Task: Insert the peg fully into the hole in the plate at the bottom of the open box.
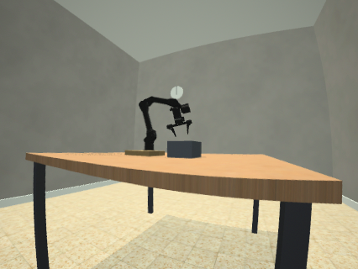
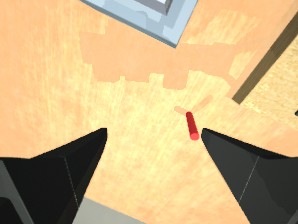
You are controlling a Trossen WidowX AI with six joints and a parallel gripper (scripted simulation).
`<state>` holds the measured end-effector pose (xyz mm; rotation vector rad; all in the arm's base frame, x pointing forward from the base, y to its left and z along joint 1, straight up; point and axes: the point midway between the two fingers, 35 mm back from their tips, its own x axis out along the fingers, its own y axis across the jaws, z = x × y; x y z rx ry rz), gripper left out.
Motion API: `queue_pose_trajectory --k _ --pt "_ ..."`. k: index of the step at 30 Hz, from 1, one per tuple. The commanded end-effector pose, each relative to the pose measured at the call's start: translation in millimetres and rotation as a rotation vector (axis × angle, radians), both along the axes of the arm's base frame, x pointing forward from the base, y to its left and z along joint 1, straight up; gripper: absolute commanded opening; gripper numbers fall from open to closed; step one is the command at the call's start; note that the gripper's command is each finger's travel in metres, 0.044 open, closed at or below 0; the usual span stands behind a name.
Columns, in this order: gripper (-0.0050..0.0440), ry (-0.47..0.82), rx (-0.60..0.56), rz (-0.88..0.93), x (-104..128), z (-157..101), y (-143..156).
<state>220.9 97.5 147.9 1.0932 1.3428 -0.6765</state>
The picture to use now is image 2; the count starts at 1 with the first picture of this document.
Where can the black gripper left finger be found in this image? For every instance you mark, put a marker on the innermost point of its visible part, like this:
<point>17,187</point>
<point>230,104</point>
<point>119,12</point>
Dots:
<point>50,189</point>

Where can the red peg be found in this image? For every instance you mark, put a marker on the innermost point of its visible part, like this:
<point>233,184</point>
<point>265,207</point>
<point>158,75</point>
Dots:
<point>194,135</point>

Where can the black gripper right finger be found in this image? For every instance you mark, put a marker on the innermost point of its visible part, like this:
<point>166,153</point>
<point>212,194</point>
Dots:
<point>264,183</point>

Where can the white flat plate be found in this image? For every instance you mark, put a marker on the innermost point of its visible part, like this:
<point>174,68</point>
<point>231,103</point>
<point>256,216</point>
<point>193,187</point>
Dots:
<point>161,6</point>

